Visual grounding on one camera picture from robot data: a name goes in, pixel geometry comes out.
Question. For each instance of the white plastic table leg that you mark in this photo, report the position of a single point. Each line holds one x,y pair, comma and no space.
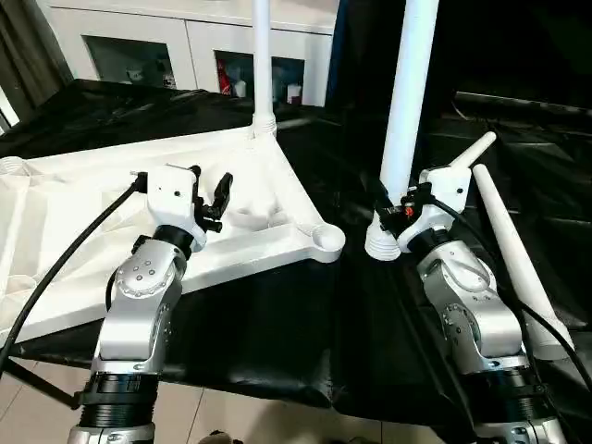
467,153
262,65
407,102
518,259

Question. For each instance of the white plastic table top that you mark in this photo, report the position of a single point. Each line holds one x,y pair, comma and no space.
92,213

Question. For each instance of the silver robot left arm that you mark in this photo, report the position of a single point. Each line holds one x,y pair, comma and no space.
139,305

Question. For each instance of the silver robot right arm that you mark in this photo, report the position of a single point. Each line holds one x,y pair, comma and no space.
472,305

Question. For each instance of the black work mat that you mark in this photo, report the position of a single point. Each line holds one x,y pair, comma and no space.
277,314

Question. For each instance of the white glass-door cabinet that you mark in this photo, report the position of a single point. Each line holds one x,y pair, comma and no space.
185,37

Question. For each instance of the black backdrop cloth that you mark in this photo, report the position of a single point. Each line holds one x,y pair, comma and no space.
499,46

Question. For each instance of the grey curtain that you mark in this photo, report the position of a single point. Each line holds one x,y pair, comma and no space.
32,51

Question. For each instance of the black stand leg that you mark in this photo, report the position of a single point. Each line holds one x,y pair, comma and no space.
42,384

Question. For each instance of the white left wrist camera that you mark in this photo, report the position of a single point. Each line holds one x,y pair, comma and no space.
171,199

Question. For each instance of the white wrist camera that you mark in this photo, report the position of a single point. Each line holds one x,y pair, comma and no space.
435,199
171,199

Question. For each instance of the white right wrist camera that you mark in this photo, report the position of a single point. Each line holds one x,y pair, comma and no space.
435,199

